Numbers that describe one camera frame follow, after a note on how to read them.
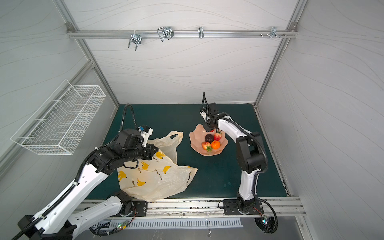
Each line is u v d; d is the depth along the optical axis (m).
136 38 0.79
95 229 0.67
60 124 0.69
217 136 0.95
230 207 0.73
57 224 0.39
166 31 0.77
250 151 0.51
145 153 0.61
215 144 0.92
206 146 0.91
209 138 0.95
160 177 0.70
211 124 0.70
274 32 0.76
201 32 0.78
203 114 0.88
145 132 0.63
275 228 0.69
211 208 0.75
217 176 0.86
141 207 0.73
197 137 0.98
